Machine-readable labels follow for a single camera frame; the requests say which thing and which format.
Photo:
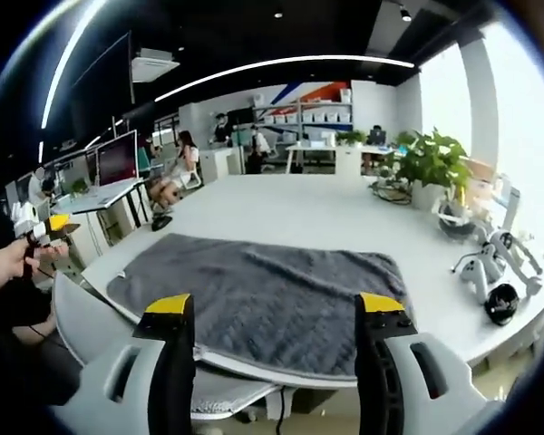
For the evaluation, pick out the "grey plush towel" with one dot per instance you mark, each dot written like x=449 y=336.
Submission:
x=263 y=294

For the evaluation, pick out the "person's left hand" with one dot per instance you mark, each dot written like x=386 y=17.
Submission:
x=13 y=265

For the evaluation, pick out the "white monitor desk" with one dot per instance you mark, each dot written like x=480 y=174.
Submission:
x=100 y=199

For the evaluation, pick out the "white mesh office chair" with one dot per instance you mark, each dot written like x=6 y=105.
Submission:
x=86 y=317

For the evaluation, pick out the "white framed computer monitor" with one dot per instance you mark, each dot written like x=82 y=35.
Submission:
x=117 y=161

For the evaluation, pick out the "person's black clothing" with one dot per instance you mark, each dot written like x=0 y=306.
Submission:
x=13 y=362

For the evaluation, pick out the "black round device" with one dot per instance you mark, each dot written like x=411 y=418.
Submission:
x=502 y=304

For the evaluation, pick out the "curved linear ceiling light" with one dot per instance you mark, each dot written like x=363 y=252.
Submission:
x=54 y=77

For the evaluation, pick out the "white headset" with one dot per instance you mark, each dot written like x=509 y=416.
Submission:
x=455 y=219

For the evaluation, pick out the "ceiling air conditioner unit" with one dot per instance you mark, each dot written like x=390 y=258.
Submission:
x=154 y=65

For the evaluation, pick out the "white upright box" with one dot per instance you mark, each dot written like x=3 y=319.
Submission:
x=511 y=206

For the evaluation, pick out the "large green potted plant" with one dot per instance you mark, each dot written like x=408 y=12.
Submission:
x=430 y=163

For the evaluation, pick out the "brown cardboard box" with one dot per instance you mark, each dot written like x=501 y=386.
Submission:
x=478 y=168

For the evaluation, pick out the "black desktop monitor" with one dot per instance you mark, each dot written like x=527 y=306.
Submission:
x=378 y=137

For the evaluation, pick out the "white trestle desk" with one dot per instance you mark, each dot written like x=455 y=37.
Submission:
x=308 y=151

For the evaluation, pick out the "small green potted plant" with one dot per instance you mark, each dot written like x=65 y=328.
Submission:
x=351 y=137

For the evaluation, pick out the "long linear ceiling light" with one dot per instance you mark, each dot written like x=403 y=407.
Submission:
x=276 y=65

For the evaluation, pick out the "shelf with white bins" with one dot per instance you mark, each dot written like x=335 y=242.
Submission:
x=308 y=111

